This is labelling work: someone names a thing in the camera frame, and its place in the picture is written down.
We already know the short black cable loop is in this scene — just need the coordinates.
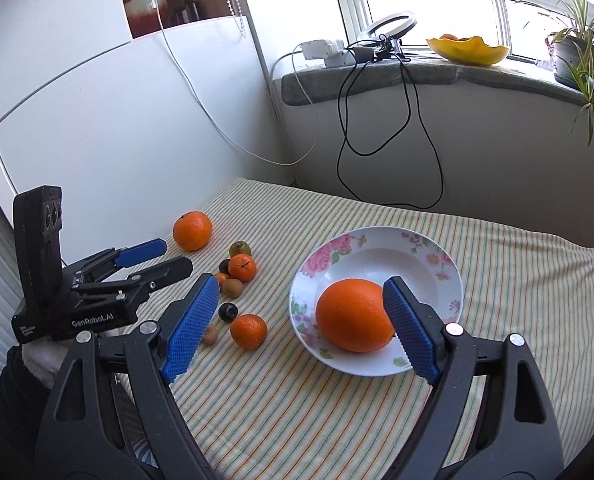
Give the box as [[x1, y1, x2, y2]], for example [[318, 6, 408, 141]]
[[341, 55, 409, 157]]

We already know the person's left hand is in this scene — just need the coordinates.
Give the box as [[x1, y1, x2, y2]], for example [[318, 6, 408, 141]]
[[21, 337, 72, 388]]

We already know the white ring light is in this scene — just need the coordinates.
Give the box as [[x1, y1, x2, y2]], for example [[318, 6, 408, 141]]
[[358, 13, 419, 58]]

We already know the person's left forearm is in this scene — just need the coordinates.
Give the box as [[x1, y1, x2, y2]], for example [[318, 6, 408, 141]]
[[0, 345, 58, 480]]

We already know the grey windowsill cushion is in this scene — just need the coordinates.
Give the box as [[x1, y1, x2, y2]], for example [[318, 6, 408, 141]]
[[281, 55, 594, 111]]

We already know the medium round tangerine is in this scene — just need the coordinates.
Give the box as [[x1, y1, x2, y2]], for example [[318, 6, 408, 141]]
[[173, 211, 213, 252]]

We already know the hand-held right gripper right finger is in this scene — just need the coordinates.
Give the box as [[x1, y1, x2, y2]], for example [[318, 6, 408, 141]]
[[382, 275, 565, 480]]

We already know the yellow wavy bowl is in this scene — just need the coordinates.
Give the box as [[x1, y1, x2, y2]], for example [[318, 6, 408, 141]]
[[425, 36, 511, 66]]

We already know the white cabinet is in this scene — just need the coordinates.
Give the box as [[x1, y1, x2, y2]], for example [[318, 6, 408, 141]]
[[0, 0, 278, 271]]

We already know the long black cable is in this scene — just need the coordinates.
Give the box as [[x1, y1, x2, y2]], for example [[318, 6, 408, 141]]
[[336, 60, 445, 211]]

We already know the dark small container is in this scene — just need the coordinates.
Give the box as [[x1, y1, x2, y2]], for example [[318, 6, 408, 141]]
[[171, 0, 200, 26]]

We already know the stemless mandarin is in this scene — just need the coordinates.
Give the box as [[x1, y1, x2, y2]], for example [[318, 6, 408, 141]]
[[230, 314, 268, 351]]

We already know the green spider plant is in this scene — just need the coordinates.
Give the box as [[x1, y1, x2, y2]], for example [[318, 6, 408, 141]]
[[514, 0, 594, 148]]

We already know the large orange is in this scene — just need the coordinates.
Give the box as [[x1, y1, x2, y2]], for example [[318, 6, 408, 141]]
[[315, 278, 397, 353]]

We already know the white power adapter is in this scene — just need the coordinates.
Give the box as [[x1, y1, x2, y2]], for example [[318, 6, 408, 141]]
[[324, 50, 358, 67]]

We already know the white cable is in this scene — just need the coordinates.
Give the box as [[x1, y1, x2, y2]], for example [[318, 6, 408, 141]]
[[137, 0, 323, 167]]

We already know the grey plant pot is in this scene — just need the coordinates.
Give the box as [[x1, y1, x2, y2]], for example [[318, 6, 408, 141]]
[[552, 37, 594, 88]]

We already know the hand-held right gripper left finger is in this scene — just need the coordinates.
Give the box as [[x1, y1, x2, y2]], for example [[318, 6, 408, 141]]
[[37, 272, 221, 480]]

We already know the striped blanket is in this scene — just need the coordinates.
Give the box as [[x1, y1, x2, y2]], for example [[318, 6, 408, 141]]
[[112, 177, 594, 480]]

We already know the white floral plate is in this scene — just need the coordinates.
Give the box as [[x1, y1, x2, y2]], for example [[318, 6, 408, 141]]
[[288, 226, 464, 378]]

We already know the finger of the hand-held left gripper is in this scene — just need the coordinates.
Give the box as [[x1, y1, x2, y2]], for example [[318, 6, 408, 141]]
[[69, 238, 168, 286], [72, 256, 194, 306]]

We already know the mandarin with stem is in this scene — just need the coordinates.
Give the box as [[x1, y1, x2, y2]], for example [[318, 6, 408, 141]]
[[227, 254, 256, 282]]

